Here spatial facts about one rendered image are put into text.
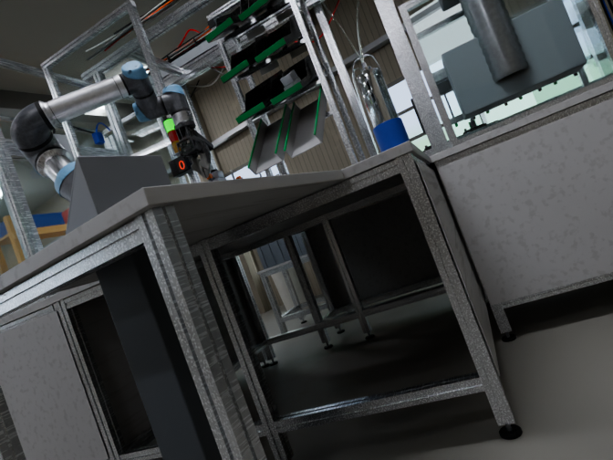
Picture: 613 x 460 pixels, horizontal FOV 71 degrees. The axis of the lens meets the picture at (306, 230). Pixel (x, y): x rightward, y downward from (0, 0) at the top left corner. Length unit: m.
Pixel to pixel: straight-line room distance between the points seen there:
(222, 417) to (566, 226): 1.60
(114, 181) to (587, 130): 1.69
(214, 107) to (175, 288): 5.91
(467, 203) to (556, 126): 0.44
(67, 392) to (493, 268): 1.84
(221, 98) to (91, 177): 5.46
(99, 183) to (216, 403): 0.59
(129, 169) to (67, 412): 1.27
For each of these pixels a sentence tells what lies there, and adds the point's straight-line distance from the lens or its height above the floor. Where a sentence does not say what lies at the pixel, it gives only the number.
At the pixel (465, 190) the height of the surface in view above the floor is 0.67.
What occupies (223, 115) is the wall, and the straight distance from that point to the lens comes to 6.42.
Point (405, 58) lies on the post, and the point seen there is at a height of 1.47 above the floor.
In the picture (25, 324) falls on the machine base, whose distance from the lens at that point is 2.18.
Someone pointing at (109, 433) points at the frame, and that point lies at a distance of 2.01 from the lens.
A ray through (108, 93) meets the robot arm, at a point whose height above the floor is 1.40.
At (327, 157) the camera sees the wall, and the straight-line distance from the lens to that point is 5.48.
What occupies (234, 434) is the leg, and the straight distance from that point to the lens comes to 0.73.
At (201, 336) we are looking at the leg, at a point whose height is 0.62.
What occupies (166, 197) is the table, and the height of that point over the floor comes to 0.84.
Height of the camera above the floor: 0.69
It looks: 2 degrees up
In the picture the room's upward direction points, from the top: 21 degrees counter-clockwise
